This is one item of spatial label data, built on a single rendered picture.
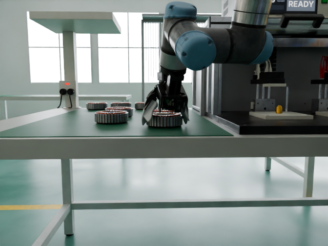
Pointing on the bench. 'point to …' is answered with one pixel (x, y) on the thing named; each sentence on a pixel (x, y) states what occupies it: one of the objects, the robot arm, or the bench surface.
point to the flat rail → (300, 42)
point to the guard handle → (318, 18)
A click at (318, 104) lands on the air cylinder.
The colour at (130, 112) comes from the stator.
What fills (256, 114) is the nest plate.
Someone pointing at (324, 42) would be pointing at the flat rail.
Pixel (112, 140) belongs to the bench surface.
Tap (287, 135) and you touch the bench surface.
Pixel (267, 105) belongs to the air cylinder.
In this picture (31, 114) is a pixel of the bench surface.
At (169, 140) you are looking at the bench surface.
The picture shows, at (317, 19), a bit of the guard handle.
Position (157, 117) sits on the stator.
